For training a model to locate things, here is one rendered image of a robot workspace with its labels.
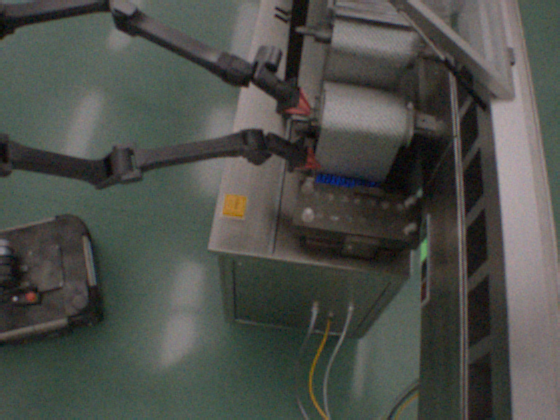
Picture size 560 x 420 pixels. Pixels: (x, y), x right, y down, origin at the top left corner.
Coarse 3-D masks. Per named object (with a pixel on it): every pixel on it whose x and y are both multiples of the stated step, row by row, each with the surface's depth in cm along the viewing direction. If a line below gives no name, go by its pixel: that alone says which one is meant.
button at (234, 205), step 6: (228, 198) 180; (234, 198) 180; (240, 198) 180; (228, 204) 179; (234, 204) 179; (240, 204) 179; (222, 210) 178; (228, 210) 178; (234, 210) 178; (240, 210) 178; (234, 216) 179; (240, 216) 179
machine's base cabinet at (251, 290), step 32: (224, 256) 177; (224, 288) 205; (256, 288) 201; (288, 288) 197; (320, 288) 193; (352, 288) 190; (384, 288) 186; (224, 320) 242; (256, 320) 237; (288, 320) 232; (320, 320) 226; (352, 320) 222
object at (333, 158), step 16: (320, 144) 161; (336, 144) 160; (320, 160) 168; (336, 160) 167; (352, 160) 166; (368, 160) 165; (384, 160) 164; (352, 176) 174; (368, 176) 173; (384, 176) 171
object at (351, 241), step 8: (352, 240) 165; (360, 240) 165; (368, 240) 165; (376, 240) 165; (344, 248) 170; (352, 248) 170; (360, 248) 169; (368, 248) 168; (360, 256) 174; (368, 256) 173
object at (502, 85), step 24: (408, 0) 94; (432, 24) 98; (504, 24) 123; (432, 48) 102; (456, 48) 103; (504, 48) 118; (456, 72) 106; (480, 72) 107; (504, 72) 114; (504, 96) 112
